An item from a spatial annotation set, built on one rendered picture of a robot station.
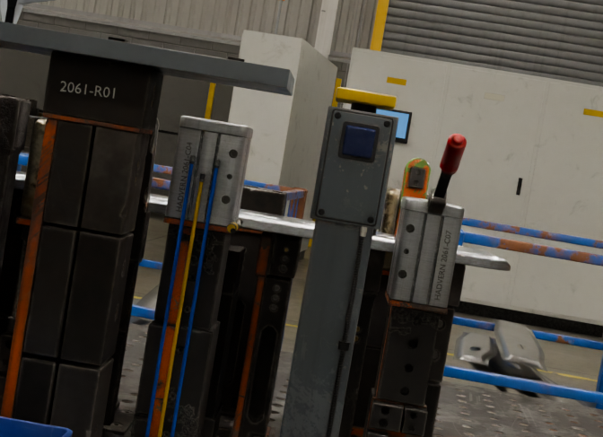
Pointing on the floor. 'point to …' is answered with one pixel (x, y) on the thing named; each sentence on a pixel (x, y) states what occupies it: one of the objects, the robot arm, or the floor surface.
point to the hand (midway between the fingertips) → (0, 13)
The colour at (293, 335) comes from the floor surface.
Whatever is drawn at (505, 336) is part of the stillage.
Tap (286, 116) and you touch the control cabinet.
